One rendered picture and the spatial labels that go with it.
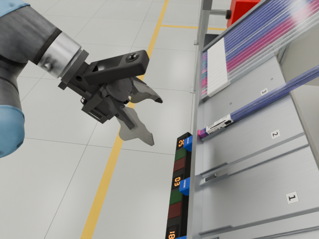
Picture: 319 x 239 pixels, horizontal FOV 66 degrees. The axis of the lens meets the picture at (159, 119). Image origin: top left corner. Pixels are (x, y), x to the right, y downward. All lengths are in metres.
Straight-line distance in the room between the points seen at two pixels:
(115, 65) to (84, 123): 1.23
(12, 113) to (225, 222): 0.34
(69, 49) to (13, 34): 0.08
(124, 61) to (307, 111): 0.61
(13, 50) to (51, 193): 1.01
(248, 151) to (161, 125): 1.15
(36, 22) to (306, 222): 0.47
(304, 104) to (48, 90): 1.66
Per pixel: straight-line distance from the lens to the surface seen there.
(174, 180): 0.55
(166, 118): 1.60
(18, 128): 0.37
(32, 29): 0.45
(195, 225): 0.42
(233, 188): 0.42
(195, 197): 0.44
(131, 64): 0.41
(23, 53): 0.47
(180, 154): 0.59
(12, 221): 1.39
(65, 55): 0.45
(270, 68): 0.55
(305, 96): 0.92
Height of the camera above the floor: 1.12
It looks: 45 degrees down
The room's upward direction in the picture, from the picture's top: straight up
